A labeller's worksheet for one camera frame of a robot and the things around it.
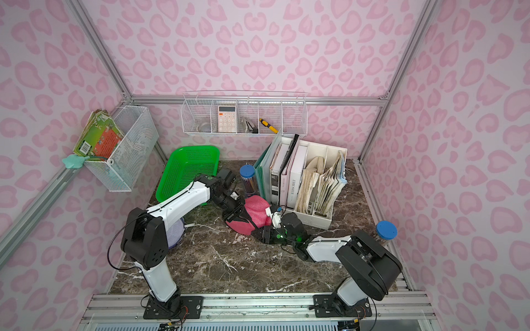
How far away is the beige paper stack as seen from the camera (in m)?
0.87

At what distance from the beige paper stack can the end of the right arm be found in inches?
7.1

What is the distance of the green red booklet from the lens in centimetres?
68

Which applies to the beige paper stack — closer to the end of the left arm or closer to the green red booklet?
the end of the left arm

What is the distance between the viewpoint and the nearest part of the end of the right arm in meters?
0.68

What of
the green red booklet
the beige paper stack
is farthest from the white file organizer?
the green red booklet

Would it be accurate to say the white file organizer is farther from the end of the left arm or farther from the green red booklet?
the green red booklet

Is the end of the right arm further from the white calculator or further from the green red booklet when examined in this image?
the green red booklet

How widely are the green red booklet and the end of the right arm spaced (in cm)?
62

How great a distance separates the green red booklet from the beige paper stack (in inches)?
28.2

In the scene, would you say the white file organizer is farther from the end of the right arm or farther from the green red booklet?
the green red booklet

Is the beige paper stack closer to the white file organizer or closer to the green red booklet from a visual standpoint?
the white file organizer
